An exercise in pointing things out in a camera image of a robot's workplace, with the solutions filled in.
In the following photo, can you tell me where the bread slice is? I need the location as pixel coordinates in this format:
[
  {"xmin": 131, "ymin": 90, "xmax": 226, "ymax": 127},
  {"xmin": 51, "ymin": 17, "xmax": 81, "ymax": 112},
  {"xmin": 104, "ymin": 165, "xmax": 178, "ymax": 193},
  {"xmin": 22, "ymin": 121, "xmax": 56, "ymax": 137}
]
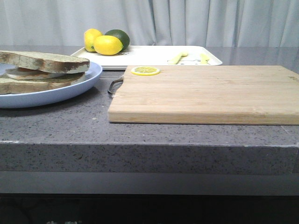
[
  {"xmin": 0, "ymin": 50, "xmax": 90, "ymax": 74},
  {"xmin": 0, "ymin": 72, "xmax": 85, "ymax": 95}
]

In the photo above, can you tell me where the fried egg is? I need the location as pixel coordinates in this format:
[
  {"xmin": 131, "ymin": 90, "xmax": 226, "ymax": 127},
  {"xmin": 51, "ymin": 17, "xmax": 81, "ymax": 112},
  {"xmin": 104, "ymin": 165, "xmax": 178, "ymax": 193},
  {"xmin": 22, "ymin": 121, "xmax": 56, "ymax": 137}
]
[{"xmin": 6, "ymin": 68, "xmax": 64, "ymax": 80}]

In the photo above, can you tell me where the light blue round plate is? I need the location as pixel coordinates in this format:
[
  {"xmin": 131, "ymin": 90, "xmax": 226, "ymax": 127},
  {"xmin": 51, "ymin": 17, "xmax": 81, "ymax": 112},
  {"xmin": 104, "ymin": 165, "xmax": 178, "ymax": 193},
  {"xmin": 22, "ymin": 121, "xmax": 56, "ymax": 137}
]
[{"xmin": 0, "ymin": 62, "xmax": 102, "ymax": 109}]

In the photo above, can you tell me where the white rectangular tray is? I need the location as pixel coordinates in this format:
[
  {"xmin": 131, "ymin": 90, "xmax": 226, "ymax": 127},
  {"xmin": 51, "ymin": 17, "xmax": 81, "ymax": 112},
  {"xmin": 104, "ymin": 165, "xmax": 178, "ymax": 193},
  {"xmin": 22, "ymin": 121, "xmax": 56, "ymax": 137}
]
[{"xmin": 72, "ymin": 45, "xmax": 222, "ymax": 70}]

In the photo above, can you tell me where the lemon slice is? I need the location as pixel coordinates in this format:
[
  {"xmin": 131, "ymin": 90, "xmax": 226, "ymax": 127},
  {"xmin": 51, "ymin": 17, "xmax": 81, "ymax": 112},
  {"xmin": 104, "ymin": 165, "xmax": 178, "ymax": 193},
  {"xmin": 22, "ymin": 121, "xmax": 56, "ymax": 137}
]
[{"xmin": 131, "ymin": 66, "xmax": 160, "ymax": 76}]

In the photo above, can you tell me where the yellow plastic fork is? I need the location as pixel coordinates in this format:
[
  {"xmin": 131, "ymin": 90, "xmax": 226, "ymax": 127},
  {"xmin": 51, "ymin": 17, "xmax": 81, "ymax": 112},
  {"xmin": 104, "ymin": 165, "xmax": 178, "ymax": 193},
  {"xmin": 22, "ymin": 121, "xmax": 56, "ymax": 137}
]
[{"xmin": 167, "ymin": 51, "xmax": 188, "ymax": 65}]

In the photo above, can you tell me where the yellow plastic knife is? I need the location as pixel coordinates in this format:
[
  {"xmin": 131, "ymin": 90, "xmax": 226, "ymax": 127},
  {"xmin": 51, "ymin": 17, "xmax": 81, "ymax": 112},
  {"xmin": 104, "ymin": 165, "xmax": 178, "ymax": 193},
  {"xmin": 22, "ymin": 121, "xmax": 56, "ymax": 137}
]
[{"xmin": 200, "ymin": 53, "xmax": 210, "ymax": 65}]

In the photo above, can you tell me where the front yellow lemon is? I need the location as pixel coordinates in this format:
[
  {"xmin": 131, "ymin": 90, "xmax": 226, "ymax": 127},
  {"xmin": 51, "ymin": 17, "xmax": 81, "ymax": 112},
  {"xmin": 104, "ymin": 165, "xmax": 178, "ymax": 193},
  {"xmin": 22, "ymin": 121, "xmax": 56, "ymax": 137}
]
[{"xmin": 93, "ymin": 35, "xmax": 123, "ymax": 56}]

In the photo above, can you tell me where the yellow lemon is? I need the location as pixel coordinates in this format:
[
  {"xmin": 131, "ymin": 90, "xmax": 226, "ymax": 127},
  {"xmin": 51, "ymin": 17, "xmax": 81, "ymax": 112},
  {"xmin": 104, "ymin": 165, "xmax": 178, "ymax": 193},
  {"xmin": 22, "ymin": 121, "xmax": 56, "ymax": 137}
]
[
  {"xmin": 84, "ymin": 28, "xmax": 102, "ymax": 52},
  {"xmin": 93, "ymin": 35, "xmax": 123, "ymax": 56}
]

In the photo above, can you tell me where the wooden cutting board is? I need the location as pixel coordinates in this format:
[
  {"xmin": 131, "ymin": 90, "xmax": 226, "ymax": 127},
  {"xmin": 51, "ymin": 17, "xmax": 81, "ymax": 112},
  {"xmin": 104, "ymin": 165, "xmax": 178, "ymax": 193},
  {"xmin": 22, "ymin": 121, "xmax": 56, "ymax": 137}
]
[{"xmin": 108, "ymin": 65, "xmax": 299, "ymax": 125}]

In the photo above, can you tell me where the green lime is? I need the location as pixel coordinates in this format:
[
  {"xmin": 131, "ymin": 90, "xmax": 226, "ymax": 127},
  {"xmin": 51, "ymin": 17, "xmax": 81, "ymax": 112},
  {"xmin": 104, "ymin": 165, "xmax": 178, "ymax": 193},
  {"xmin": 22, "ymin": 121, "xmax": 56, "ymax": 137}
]
[{"xmin": 105, "ymin": 29, "xmax": 130, "ymax": 52}]

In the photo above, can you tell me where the rear yellow lemon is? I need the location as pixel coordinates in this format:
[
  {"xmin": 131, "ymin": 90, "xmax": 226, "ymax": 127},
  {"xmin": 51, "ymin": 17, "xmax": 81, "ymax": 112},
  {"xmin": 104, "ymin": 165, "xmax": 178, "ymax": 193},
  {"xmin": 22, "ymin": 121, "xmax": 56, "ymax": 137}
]
[{"xmin": 84, "ymin": 28, "xmax": 102, "ymax": 52}]

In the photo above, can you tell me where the white curtain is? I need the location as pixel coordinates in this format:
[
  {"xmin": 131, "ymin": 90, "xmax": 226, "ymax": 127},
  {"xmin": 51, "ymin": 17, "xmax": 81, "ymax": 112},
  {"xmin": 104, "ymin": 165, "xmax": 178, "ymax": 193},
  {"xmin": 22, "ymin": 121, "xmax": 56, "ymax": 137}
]
[{"xmin": 0, "ymin": 0, "xmax": 299, "ymax": 47}]

